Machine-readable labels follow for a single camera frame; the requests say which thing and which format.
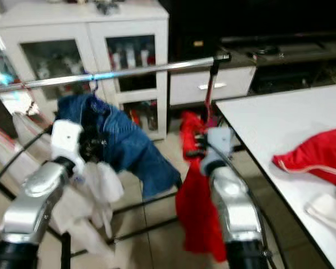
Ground red t-shirt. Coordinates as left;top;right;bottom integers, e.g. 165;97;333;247
174;110;229;263

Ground white cotton shirt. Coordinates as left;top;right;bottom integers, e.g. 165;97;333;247
50;160;126;264

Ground purple plastic clothes hanger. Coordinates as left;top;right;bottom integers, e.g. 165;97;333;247
85;72;104;97

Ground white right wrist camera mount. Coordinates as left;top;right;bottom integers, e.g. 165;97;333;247
200;126;234;175

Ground white bottle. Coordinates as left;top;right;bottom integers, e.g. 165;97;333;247
111;46;123;69
125;46;137;69
139;46;151;68

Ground chrome rail clothes rack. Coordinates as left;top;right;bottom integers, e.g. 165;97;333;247
0;52;233;258

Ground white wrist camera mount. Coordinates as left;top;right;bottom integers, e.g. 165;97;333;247
50;119;85;163
200;126;234;175

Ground grey folding table black legs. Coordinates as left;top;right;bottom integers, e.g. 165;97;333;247
215;84;336;269

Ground white glass-door cabinet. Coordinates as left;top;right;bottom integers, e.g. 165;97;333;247
0;0;169;141

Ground blue denim jacket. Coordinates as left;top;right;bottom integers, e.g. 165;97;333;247
57;94;182;201

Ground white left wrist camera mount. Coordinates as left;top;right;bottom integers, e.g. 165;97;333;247
50;119;85;163

